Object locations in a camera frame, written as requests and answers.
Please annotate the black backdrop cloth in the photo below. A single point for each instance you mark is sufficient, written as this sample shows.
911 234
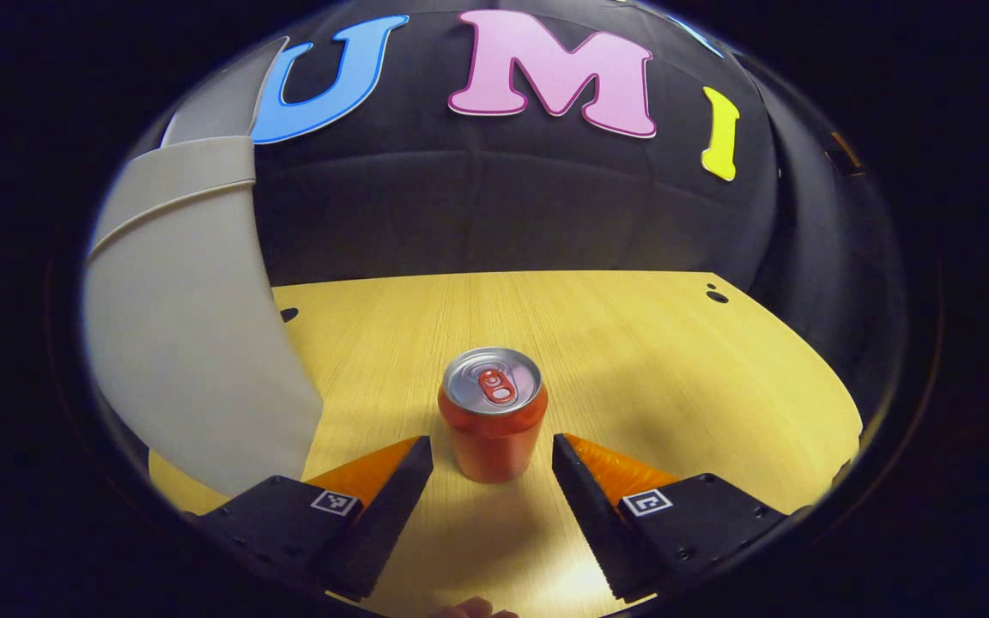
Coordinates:
503 197

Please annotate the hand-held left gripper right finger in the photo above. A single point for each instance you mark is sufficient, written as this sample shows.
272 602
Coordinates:
593 524

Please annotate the red pop can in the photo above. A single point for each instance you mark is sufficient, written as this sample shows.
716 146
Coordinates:
494 438

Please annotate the white desktop garbage bin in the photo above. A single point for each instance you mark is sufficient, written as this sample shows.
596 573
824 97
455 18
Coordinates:
185 326

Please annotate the wooden desktop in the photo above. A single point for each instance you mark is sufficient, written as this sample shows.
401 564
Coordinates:
675 386

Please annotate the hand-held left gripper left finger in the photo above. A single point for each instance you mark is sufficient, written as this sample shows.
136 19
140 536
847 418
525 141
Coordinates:
387 524

